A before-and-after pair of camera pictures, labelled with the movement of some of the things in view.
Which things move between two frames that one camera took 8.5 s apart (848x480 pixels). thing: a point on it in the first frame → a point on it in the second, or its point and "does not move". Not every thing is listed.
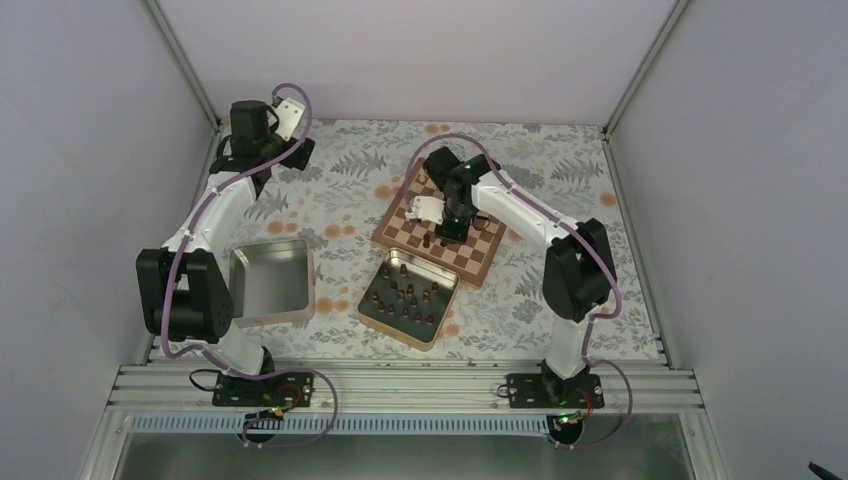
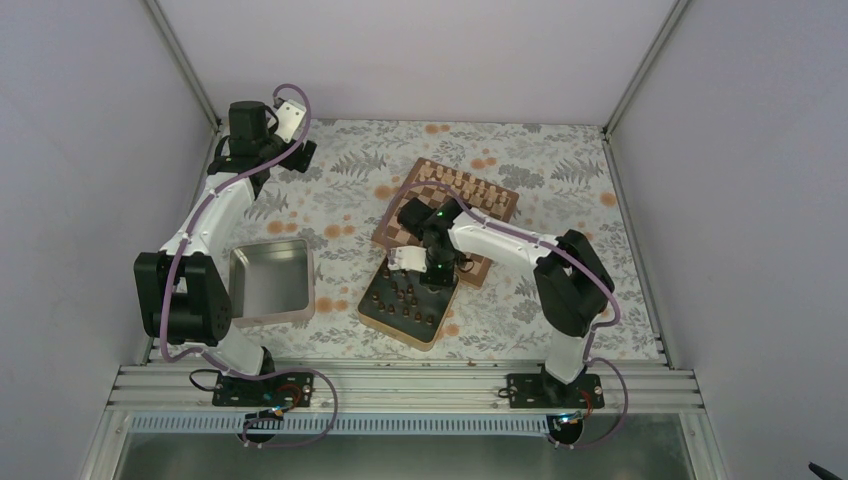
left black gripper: (300, 162) does not move
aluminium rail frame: (405, 389) does not move
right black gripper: (457, 236) → (445, 280)
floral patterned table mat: (360, 169) does not move
